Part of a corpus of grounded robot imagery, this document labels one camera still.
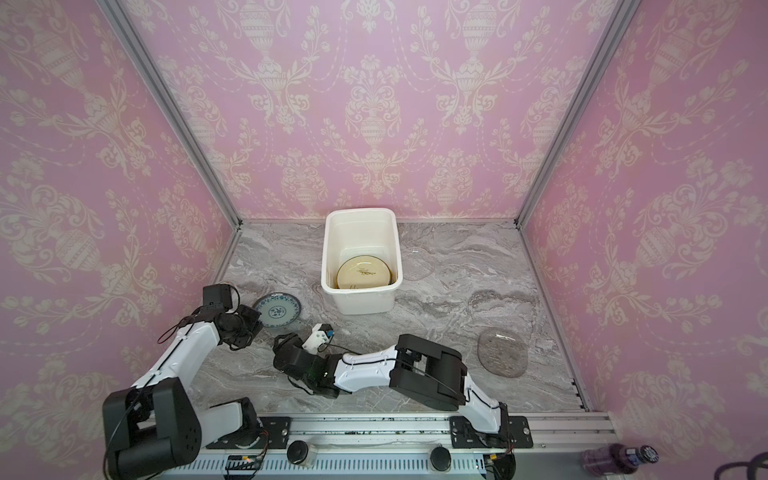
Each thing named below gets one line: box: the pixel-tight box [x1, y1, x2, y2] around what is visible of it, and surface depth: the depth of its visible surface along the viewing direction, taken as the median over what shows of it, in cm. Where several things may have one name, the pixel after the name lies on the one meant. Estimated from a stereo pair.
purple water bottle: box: [582, 444, 659, 476], surface depth 61 cm
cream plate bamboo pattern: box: [335, 254, 393, 289], surface depth 101 cm
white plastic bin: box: [321, 208, 403, 315], surface depth 100 cm
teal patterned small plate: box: [253, 292, 302, 328], surface depth 98 cm
